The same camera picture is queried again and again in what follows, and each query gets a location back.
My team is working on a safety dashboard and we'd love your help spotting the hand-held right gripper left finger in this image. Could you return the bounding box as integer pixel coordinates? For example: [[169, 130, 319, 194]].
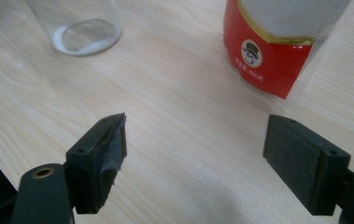
[[64, 112, 128, 216]]

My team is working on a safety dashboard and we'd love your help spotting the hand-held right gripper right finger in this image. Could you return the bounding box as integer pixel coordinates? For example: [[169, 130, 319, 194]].
[[262, 114, 351, 217]]

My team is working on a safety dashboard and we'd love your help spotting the white powder bag red label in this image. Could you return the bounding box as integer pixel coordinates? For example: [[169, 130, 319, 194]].
[[222, 0, 353, 102]]

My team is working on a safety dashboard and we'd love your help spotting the clear glass jar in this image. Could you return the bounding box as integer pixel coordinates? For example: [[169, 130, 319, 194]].
[[24, 0, 122, 57]]

